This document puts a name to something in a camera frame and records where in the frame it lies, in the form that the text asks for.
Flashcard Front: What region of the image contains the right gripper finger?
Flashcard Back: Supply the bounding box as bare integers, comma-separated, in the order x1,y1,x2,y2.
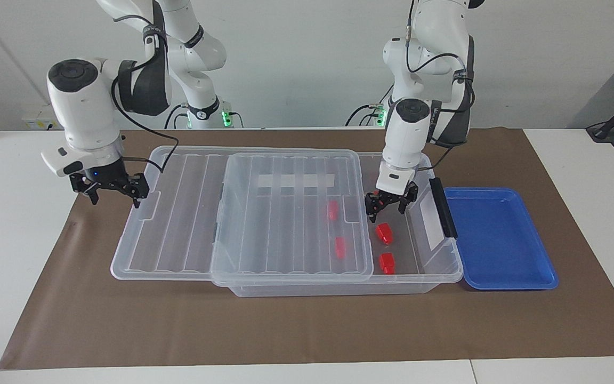
125,173,150,209
70,173,100,205

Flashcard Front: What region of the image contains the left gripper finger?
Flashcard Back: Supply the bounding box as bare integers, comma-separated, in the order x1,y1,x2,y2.
399,184,419,214
366,192,383,223

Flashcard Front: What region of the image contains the clear ribbed plastic lid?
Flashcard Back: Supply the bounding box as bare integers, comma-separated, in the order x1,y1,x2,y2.
111,145,375,287

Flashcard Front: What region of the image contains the clear plastic storage box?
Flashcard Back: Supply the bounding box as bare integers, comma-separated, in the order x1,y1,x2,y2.
211,151,464,298

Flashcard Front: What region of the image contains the blue plastic tray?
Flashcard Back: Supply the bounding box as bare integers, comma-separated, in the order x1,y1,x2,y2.
444,187,559,291

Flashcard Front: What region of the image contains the brown paper table mat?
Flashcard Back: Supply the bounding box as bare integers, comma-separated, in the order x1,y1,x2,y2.
0,127,614,370

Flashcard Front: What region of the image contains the black box latch handle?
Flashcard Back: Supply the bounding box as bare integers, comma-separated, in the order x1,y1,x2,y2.
429,178,458,239

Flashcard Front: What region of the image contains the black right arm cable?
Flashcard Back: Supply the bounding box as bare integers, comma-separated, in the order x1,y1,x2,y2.
111,13,180,174

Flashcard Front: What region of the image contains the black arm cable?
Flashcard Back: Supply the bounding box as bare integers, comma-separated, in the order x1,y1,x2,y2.
406,0,475,174
111,13,180,174

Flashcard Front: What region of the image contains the white wall power strip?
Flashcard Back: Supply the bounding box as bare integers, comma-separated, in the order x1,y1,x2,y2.
22,112,62,130

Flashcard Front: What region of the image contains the black base cable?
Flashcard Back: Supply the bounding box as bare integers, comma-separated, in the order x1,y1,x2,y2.
345,85,393,127
164,103,190,130

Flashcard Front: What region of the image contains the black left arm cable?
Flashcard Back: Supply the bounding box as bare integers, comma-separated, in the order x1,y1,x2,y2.
406,0,475,174

